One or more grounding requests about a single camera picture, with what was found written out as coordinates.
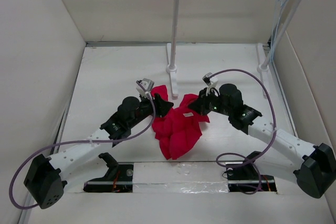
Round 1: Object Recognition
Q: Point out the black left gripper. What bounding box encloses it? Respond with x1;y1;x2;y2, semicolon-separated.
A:
128;91;172;129

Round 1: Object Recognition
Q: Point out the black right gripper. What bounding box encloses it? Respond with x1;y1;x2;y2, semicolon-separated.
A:
187;87;232;116

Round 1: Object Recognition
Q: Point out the red t shirt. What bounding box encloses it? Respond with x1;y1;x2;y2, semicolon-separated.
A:
152;94;210;160

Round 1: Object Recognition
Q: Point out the blue wire hanger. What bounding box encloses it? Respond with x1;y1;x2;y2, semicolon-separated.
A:
268;0;289;62

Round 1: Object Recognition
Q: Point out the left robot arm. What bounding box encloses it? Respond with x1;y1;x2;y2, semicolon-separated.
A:
24;93;173;209

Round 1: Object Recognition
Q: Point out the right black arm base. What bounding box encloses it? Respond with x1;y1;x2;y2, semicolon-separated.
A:
222;164;277;194

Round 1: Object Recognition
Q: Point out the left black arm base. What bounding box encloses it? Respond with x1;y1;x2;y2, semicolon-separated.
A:
83;153;134;193

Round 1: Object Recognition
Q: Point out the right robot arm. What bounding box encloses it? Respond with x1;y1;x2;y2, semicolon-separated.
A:
188;84;335;198

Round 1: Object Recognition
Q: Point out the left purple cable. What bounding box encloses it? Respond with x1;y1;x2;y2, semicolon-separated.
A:
9;81;157;210

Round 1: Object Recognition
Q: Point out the purple cable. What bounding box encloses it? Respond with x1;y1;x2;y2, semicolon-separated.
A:
9;81;157;210
215;68;278;195

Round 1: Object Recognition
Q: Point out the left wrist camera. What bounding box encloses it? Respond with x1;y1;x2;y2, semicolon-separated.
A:
136;78;154;97

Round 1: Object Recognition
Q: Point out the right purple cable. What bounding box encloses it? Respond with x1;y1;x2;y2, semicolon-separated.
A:
215;68;278;195

